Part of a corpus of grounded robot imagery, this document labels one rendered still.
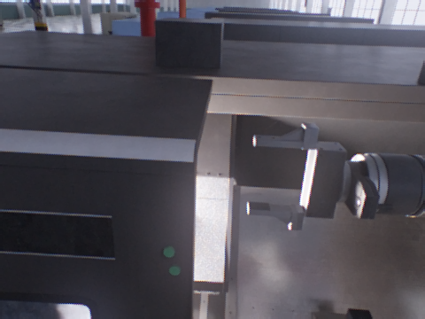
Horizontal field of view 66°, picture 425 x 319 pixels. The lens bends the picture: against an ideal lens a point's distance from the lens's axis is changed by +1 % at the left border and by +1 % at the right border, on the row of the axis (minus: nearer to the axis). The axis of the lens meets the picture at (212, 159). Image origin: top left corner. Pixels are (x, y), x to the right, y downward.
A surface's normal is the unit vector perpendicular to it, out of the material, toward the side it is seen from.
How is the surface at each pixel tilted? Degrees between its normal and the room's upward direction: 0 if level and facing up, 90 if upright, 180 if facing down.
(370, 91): 90
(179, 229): 86
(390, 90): 90
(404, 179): 50
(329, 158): 86
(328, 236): 45
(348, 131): 109
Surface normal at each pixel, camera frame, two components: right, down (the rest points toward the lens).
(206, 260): -0.01, -0.33
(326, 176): -0.05, 0.37
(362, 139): -0.07, 0.70
